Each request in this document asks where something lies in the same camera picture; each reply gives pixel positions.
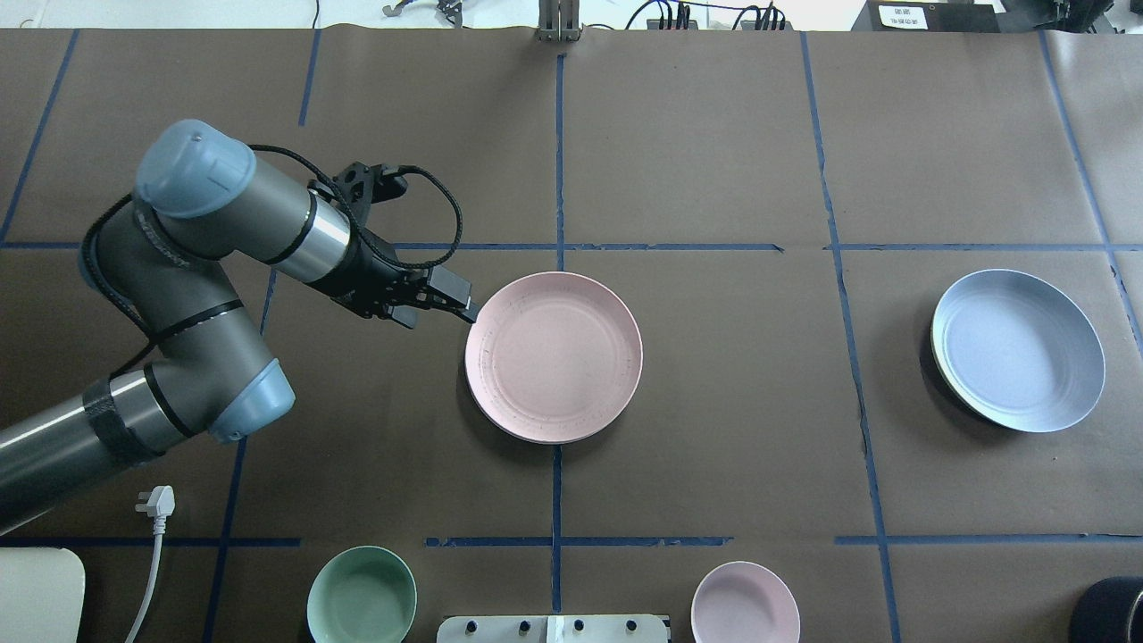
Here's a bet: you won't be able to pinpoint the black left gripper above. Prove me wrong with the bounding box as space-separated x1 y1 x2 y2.
326 230 481 329

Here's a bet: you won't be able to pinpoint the pink plate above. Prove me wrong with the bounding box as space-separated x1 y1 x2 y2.
464 271 644 444

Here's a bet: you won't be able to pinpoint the blue plate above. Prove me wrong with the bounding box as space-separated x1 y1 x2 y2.
930 270 1106 434

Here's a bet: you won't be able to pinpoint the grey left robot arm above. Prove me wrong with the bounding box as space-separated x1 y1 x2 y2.
1 121 480 532

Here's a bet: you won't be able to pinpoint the cream plate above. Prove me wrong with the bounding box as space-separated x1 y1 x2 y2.
467 375 639 445

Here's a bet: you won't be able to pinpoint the green bowl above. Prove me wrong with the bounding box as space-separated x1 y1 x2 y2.
306 546 418 642

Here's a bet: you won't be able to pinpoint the pink bowl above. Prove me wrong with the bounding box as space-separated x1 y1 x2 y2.
690 561 801 642

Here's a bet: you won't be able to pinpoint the black box with label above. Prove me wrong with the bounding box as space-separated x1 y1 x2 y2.
850 1 1000 33

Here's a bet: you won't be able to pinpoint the dark blue pot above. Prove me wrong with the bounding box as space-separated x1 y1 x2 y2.
1068 574 1142 642

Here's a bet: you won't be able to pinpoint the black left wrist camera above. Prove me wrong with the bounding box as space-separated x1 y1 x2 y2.
331 163 408 224

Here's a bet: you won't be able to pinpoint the grey metal camera post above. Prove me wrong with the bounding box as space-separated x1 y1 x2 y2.
536 0 582 42

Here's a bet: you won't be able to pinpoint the white power cable with plug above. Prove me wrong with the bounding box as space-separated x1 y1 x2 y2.
125 485 176 643

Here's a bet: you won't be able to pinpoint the black cables at table edge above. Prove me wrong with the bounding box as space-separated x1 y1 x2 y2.
625 0 788 32

